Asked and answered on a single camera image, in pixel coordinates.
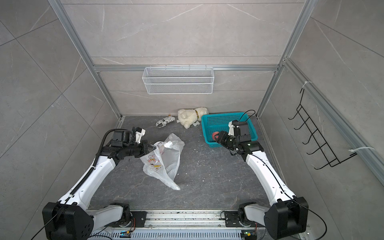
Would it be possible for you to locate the pink peach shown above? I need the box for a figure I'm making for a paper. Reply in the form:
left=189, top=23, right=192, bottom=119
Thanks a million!
left=212, top=132, right=220, bottom=142

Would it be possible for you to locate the white printed plastic bag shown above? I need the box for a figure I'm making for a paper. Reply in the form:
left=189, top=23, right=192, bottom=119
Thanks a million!
left=140, top=134, right=185, bottom=191

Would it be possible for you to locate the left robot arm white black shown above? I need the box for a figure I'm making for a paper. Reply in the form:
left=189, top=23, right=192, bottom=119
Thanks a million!
left=42, top=140, right=156, bottom=240

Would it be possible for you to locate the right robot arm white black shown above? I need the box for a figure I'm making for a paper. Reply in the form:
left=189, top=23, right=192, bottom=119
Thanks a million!
left=212, top=131, right=309, bottom=240

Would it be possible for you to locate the teal plastic basket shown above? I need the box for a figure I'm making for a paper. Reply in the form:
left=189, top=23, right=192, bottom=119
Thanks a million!
left=200, top=112, right=259, bottom=148

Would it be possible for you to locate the small white toy car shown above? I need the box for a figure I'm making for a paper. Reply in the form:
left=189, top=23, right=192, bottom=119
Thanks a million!
left=156, top=116, right=176, bottom=128

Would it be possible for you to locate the white plush bear toy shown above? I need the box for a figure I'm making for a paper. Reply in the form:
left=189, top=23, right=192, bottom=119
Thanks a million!
left=178, top=107, right=209, bottom=129

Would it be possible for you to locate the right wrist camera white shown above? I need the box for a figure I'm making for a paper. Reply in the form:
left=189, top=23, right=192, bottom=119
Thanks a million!
left=229, top=120, right=252, bottom=143

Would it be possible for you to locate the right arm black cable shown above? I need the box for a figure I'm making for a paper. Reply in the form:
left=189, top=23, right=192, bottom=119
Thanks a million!
left=239, top=109, right=328, bottom=240

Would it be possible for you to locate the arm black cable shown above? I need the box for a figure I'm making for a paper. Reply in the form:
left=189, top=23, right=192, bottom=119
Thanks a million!
left=91, top=128, right=133, bottom=169
left=239, top=109, right=328, bottom=240

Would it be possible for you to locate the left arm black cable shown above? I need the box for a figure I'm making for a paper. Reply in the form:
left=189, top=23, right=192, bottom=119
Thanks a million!
left=91, top=128, right=133, bottom=169

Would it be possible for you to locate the white wire mesh basket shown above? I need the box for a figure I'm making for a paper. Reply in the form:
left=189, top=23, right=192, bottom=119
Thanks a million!
left=142, top=67, right=215, bottom=95

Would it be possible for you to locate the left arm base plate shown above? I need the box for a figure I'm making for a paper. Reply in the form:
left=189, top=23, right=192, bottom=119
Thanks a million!
left=104, top=210, right=148, bottom=228

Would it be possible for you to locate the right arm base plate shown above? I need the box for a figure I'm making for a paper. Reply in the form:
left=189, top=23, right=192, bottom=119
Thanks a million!
left=221, top=211, right=265, bottom=228

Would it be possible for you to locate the aluminium mounting rail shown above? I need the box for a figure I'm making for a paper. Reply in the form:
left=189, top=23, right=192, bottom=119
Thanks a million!
left=111, top=210, right=259, bottom=232

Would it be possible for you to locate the black wire hook rack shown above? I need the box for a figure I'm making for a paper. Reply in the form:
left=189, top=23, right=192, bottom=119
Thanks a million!
left=288, top=89, right=358, bottom=170

